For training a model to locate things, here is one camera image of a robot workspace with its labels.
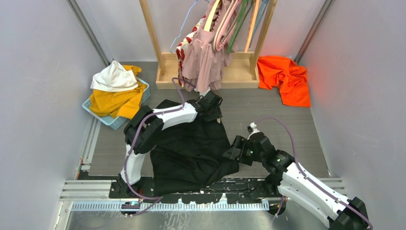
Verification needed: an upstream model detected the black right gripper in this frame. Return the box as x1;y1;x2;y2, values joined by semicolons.
222;136;265;166

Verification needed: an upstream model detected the pink pleated skirt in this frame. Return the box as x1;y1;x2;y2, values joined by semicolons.
186;0;237;92

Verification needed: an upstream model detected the black garment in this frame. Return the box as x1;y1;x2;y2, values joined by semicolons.
150;119;239;196

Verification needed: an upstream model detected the red poppy print garment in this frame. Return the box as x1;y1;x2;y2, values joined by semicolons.
175;16;206;87

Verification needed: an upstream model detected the beige plastic hanger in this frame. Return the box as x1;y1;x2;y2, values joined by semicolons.
203;0;221;32

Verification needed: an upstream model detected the light blue hanger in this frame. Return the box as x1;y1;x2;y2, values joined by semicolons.
169;0;207;54

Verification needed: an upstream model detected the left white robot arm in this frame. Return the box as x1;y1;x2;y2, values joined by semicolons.
117;90;223;198

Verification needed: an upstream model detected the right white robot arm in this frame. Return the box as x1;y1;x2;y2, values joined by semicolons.
223;132;373;230

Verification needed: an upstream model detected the wooden hanger rack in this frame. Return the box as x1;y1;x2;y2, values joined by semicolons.
140;0;278;89

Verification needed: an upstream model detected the pink hanger on rack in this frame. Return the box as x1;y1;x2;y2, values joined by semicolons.
213;0;242;51

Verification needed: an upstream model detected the peach hanger on rack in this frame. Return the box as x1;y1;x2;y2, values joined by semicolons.
244;0;260;53

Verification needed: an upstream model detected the teal hanger on rack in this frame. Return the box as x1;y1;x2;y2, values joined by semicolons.
249;0;270;48

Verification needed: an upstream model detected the orange garment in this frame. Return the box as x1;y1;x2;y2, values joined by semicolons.
257;56;311;107

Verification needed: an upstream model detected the yellow garment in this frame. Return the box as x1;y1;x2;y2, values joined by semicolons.
89;80;147;119

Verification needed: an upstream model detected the blue plastic basket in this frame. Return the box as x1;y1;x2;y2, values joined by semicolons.
82;77;150;130

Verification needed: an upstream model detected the white garment in basket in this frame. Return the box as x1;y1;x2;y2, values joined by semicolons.
90;60;141;92

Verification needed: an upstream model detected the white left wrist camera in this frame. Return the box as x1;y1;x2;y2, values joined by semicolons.
199;89;211;97

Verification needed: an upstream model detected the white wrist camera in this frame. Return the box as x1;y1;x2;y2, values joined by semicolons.
199;89;211;97
247;122;259;139

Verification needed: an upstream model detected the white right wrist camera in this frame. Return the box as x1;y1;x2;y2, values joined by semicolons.
247;122;259;139

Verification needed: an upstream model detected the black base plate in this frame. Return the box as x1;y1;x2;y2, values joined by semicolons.
108;177;281;204

